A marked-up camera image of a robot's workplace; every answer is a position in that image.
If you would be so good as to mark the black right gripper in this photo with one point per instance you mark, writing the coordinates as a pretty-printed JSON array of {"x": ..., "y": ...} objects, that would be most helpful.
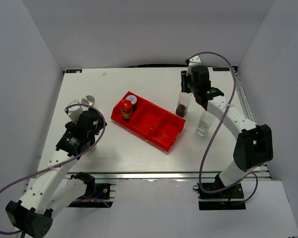
[{"x": 184, "y": 79}]

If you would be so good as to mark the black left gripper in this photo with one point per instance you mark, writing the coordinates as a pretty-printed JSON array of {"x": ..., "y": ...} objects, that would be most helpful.
[{"x": 71, "y": 126}]

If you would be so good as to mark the gold-spout bottle with dark sauce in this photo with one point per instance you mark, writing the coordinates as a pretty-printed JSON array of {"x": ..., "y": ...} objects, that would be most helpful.
[{"x": 183, "y": 104}]

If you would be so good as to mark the gold-spout clear oil bottle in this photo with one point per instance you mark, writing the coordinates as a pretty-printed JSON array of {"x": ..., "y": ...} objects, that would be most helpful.
[{"x": 205, "y": 122}]

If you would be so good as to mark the orange-labelled spice bottle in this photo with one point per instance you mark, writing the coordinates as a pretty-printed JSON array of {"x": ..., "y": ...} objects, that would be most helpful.
[{"x": 126, "y": 108}]

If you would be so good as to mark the white-lidded red spice jar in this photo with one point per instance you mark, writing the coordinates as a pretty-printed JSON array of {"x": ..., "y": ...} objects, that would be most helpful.
[{"x": 133, "y": 99}]

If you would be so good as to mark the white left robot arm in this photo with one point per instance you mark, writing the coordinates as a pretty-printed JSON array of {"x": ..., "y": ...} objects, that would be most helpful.
[{"x": 34, "y": 212}]

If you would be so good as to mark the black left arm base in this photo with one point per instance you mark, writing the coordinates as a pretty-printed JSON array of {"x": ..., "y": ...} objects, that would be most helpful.
[{"x": 97, "y": 195}]

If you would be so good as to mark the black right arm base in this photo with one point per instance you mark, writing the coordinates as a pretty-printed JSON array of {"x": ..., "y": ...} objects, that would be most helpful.
[{"x": 230, "y": 199}]

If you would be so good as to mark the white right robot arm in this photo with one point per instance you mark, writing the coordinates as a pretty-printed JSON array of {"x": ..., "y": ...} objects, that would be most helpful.
[{"x": 254, "y": 143}]

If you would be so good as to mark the blue label sticker right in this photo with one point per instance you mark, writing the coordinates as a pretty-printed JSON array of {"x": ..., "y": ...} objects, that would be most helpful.
[{"x": 221, "y": 69}]

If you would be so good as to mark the blue label sticker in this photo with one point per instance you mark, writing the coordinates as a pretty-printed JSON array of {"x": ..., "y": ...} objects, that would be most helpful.
[
  {"x": 221, "y": 69},
  {"x": 73, "y": 71}
]

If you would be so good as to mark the silver-lidded clear jar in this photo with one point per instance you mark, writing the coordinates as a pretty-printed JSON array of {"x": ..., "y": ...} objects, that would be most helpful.
[{"x": 88, "y": 101}]

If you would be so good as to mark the red plastic organizer bin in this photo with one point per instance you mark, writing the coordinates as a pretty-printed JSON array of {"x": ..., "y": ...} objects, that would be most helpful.
[{"x": 151, "y": 123}]

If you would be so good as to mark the blue label sticker left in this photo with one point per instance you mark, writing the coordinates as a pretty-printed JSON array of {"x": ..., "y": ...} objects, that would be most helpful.
[{"x": 73, "y": 71}]

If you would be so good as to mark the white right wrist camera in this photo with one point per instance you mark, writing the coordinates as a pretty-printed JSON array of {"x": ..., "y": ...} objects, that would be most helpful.
[{"x": 192, "y": 62}]

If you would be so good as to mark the aluminium table frame rail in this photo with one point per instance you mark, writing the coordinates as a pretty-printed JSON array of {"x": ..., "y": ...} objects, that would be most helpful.
[{"x": 262, "y": 171}]

